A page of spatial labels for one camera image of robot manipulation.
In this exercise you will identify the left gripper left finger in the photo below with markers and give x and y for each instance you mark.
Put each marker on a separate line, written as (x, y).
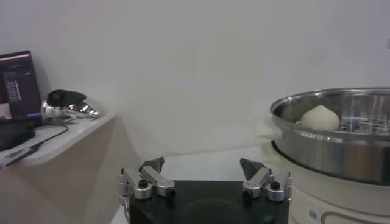
(152, 178)

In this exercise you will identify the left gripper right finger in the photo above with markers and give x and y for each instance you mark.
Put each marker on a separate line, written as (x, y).
(259, 179)

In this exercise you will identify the white steamed baozi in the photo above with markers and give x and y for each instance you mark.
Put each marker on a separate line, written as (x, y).
(320, 118)

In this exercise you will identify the steel steamer pot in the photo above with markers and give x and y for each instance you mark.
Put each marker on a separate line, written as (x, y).
(335, 198)

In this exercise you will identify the steel perforated steamer basket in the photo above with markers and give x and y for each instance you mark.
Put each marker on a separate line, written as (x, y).
(335, 158)

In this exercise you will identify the white side table with headset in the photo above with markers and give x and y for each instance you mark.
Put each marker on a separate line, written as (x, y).
(76, 152)

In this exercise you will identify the chrome headset with black visor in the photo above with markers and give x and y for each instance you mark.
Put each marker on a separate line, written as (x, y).
(65, 99)

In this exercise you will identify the grey usb hub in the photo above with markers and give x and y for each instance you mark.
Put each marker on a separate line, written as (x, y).
(15, 153)

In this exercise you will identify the dark monitor screen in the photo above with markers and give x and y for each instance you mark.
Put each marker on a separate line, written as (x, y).
(18, 88)

